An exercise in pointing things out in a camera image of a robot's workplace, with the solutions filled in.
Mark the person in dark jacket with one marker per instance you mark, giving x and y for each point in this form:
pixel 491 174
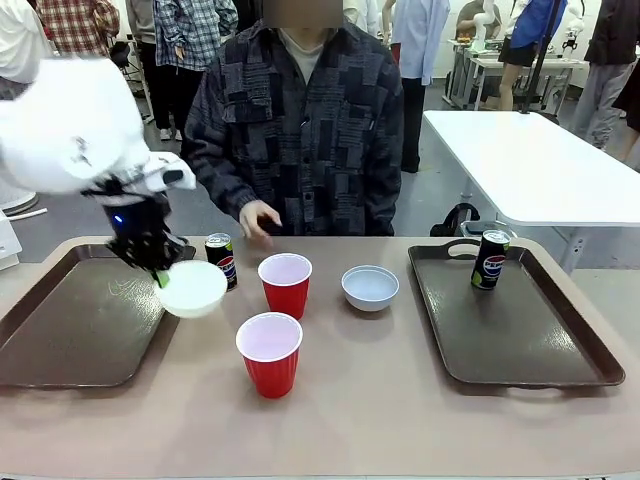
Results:
pixel 607 60

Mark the person in olive shirt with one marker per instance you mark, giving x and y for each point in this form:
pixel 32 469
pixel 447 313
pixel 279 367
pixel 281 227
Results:
pixel 470 17

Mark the red plastic cup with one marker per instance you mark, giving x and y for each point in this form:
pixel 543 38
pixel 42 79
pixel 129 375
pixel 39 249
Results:
pixel 271 360
pixel 285 292

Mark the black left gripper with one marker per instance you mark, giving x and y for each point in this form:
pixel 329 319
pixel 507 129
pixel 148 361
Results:
pixel 135 215

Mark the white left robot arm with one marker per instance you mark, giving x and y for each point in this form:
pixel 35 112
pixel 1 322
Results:
pixel 75 125

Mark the person in grey top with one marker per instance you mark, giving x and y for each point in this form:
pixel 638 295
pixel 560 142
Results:
pixel 145 60

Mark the white air purifier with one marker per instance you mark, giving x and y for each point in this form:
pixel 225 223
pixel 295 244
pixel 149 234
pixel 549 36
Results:
pixel 15 197

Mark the person in dark patchwork shirt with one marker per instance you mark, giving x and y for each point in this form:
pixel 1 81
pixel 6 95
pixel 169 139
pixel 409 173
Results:
pixel 310 150

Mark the person's right hand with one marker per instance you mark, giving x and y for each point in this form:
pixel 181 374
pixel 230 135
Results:
pixel 256 215

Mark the person in light blue shirt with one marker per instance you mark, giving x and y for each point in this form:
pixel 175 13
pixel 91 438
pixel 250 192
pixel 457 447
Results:
pixel 420 45

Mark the black metal pole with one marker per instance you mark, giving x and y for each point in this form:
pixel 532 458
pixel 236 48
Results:
pixel 540 60

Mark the grey background workbench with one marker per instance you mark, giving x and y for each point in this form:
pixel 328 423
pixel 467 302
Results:
pixel 520 67

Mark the person's right forearm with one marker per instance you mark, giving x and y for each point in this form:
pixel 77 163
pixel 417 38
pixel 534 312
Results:
pixel 215 175

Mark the white bowl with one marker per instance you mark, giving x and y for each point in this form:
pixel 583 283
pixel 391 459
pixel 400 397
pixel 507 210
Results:
pixel 196 295

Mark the person in red plaid shirt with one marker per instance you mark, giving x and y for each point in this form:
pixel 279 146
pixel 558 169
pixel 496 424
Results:
pixel 80 25

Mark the white box device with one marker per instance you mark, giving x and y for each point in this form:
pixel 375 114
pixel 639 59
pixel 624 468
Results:
pixel 7 245

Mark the black Pepsi can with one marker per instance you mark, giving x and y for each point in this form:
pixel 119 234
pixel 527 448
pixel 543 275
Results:
pixel 490 265
pixel 223 262

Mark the person in blue plaid shirt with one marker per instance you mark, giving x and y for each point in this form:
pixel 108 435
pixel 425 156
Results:
pixel 185 35

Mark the black office chair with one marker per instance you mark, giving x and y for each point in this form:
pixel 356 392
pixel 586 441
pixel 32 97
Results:
pixel 122 57

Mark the person in blue jacket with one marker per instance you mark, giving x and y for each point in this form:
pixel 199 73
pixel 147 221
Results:
pixel 530 30

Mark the person in white shirt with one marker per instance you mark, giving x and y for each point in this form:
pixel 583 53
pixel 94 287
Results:
pixel 17 40

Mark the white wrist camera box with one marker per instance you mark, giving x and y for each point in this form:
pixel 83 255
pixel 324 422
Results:
pixel 162 171

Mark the brown plastic tray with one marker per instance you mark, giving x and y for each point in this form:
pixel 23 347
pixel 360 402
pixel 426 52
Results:
pixel 520 340
pixel 75 330

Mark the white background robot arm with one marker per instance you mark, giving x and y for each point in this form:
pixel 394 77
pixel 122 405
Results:
pixel 482 25

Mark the pale grey bowl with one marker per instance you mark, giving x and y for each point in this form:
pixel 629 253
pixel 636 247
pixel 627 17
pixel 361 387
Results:
pixel 370 290

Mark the grey chair seat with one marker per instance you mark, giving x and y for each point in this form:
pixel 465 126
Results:
pixel 487 227

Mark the white folding table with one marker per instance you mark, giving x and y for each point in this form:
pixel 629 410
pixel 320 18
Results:
pixel 530 165

